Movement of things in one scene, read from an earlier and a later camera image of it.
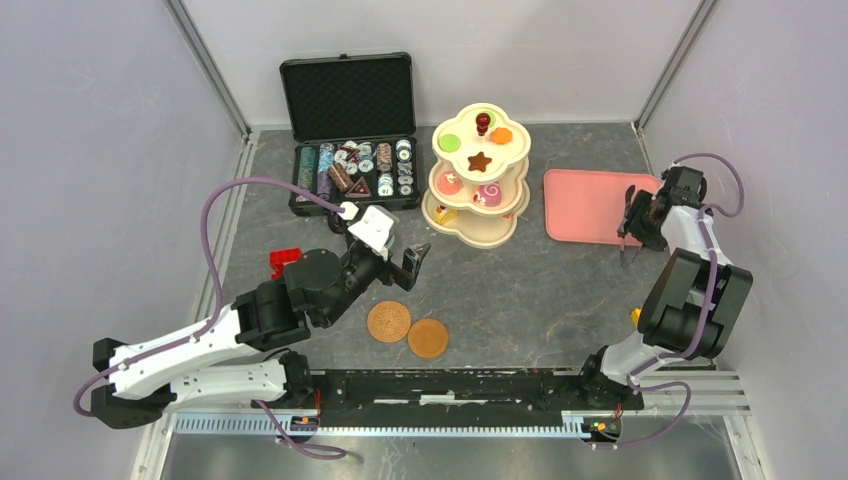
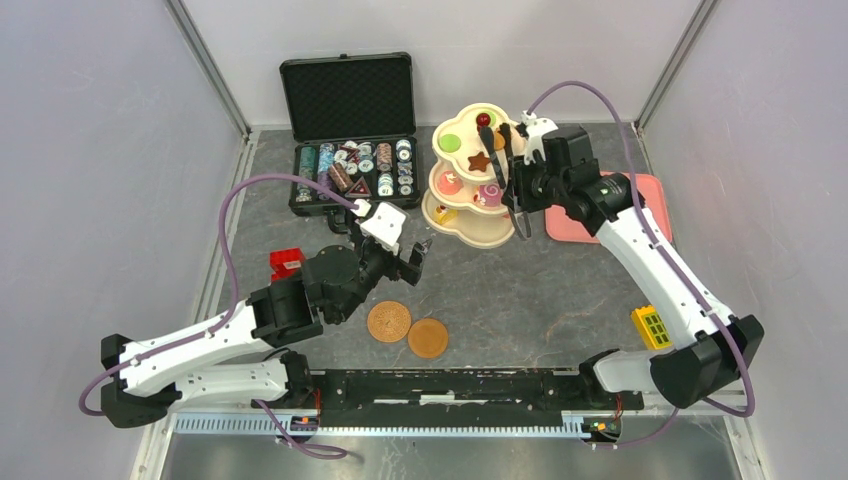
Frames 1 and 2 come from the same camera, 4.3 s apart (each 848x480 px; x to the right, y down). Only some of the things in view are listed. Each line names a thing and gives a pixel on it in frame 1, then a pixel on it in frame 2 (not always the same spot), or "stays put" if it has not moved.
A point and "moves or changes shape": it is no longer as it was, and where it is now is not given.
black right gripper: [644, 200] to [520, 198]
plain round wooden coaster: [428, 338] stays put
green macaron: [449, 143] stays put
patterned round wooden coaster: [389, 321] stays put
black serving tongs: [629, 195] moves or changes shape
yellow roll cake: [443, 215] stays put
